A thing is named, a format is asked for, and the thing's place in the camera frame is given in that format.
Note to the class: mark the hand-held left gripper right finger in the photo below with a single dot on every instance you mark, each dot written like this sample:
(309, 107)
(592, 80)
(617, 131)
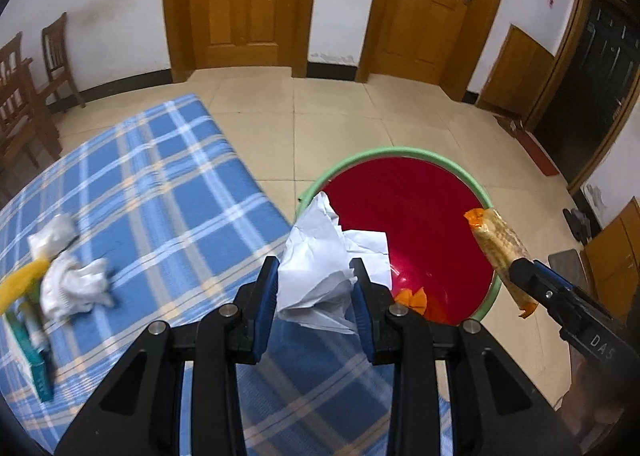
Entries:
(362, 316)

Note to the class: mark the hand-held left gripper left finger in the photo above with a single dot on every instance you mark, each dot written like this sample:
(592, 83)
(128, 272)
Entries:
(265, 306)

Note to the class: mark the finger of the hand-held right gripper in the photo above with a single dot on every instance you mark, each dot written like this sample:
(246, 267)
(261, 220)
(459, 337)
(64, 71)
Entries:
(555, 273)
(532, 283)

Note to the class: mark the orange wrappers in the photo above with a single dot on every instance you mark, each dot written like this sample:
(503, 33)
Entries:
(411, 300)

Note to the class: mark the biscuit packet with orange ends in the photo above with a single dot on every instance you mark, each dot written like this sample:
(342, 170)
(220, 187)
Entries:
(500, 241)

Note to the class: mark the white paper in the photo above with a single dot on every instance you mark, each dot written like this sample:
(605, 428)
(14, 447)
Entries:
(315, 261)

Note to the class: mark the red basin with green rim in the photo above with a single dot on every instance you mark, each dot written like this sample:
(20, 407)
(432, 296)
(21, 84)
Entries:
(415, 216)

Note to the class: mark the person's right hand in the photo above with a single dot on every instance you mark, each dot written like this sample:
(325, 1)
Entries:
(597, 411)

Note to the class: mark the grey floor mat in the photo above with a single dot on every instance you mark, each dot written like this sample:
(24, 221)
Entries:
(570, 268)

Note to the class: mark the dark slippers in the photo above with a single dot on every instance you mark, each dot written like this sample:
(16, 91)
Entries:
(577, 223)

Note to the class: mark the red doormat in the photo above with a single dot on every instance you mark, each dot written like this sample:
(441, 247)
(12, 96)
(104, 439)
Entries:
(537, 151)

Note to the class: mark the blue plaid blanket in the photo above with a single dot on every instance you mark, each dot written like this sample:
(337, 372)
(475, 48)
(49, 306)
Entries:
(165, 196)

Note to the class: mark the white cotton glove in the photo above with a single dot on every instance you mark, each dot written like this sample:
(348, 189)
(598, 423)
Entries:
(75, 286)
(52, 236)

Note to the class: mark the teal and white box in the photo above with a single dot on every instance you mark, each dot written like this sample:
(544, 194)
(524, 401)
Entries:
(35, 346)

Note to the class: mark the smooth yellow toy corn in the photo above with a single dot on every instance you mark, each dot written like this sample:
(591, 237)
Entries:
(22, 283)

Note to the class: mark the large wooden dining chair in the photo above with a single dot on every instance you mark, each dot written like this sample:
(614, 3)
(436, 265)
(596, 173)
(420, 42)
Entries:
(20, 106)

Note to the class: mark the small wooden dining chair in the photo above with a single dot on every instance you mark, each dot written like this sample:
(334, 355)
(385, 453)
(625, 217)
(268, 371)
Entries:
(57, 61)

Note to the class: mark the black door with wooden frame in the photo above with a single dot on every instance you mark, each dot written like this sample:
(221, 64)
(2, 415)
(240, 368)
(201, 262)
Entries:
(590, 86)

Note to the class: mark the low wooden wall cabinet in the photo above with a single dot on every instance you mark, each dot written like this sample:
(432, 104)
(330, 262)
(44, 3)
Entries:
(520, 71)

